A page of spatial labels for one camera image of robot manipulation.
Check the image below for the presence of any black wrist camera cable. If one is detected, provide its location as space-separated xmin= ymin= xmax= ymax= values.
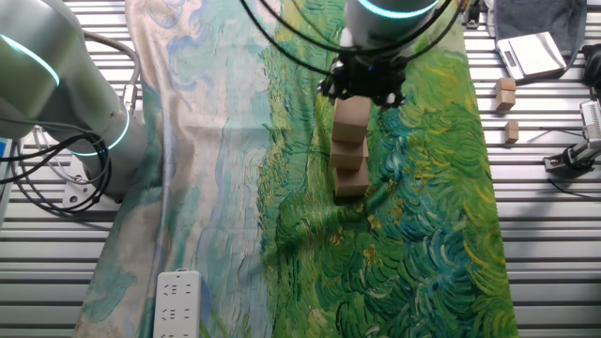
xmin=239 ymin=0 xmax=470 ymax=76

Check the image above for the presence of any thin black cable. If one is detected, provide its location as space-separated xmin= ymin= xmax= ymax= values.
xmin=538 ymin=126 xmax=586 ymax=142
xmin=547 ymin=177 xmax=586 ymax=199

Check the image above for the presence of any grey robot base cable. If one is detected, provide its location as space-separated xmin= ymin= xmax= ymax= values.
xmin=77 ymin=26 xmax=143 ymax=116

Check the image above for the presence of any green blue painted cloth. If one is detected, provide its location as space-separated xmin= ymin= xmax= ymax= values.
xmin=72 ymin=0 xmax=520 ymax=338

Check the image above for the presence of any wooden cube block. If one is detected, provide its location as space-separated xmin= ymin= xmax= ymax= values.
xmin=331 ymin=95 xmax=372 ymax=145
xmin=333 ymin=161 xmax=372 ymax=198
xmin=329 ymin=136 xmax=370 ymax=171

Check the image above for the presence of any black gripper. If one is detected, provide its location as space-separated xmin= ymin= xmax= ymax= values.
xmin=317 ymin=52 xmax=408 ymax=110

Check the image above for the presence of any black camera stand base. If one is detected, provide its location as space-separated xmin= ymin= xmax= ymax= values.
xmin=461 ymin=0 xmax=485 ymax=30

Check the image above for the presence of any black base cable bundle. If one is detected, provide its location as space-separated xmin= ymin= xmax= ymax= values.
xmin=0 ymin=131 xmax=114 ymax=215

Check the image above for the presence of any black round object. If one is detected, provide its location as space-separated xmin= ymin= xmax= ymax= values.
xmin=580 ymin=43 xmax=601 ymax=89

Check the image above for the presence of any grey camera mount arm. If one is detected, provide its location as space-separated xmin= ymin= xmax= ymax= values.
xmin=543 ymin=138 xmax=601 ymax=174

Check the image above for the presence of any white kitchen scale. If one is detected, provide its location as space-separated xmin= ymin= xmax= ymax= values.
xmin=496 ymin=31 xmax=568 ymax=82

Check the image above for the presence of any metal base mounting plate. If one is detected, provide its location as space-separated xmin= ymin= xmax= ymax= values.
xmin=61 ymin=159 xmax=124 ymax=212

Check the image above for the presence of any small wooden block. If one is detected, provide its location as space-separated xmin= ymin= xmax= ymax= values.
xmin=503 ymin=119 xmax=520 ymax=145
xmin=494 ymin=76 xmax=517 ymax=113

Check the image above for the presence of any dark grey cloth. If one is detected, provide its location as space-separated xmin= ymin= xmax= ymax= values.
xmin=487 ymin=0 xmax=589 ymax=60

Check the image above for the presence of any white power strip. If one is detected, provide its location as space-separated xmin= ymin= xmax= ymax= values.
xmin=152 ymin=268 xmax=203 ymax=338

